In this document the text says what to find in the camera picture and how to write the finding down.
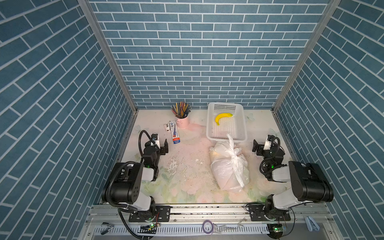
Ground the white plastic bag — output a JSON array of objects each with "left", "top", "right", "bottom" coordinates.
[{"left": 210, "top": 134, "right": 250, "bottom": 193}]

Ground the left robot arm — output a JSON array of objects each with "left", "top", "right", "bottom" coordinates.
[{"left": 102, "top": 130, "right": 169, "bottom": 218}]

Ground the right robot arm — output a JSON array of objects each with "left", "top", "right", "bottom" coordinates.
[{"left": 252, "top": 135, "right": 334, "bottom": 221}]

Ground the small white eraser box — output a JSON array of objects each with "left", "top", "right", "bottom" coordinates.
[{"left": 164, "top": 124, "right": 170, "bottom": 132}]

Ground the toothpaste box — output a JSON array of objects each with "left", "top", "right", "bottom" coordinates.
[{"left": 169, "top": 121, "right": 180, "bottom": 144}]

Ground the pink pencil cup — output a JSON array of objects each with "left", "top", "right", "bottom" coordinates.
[{"left": 176, "top": 117, "right": 190, "bottom": 129}]

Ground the white plastic basket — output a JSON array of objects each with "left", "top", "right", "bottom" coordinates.
[{"left": 206, "top": 102, "right": 248, "bottom": 143}]

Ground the colored pencils bundle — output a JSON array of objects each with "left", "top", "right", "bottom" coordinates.
[{"left": 171, "top": 102, "right": 191, "bottom": 119}]

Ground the yellow banana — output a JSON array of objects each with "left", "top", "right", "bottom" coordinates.
[{"left": 215, "top": 113, "right": 233, "bottom": 126}]

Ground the blue clamp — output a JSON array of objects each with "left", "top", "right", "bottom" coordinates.
[{"left": 305, "top": 216, "right": 320, "bottom": 232}]

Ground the metal clip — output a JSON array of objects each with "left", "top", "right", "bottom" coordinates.
[{"left": 101, "top": 222, "right": 115, "bottom": 235}]

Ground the purple tape roll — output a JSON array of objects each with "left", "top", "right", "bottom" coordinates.
[{"left": 202, "top": 220, "right": 215, "bottom": 235}]

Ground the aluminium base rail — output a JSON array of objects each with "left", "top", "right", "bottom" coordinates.
[{"left": 79, "top": 203, "right": 342, "bottom": 240}]

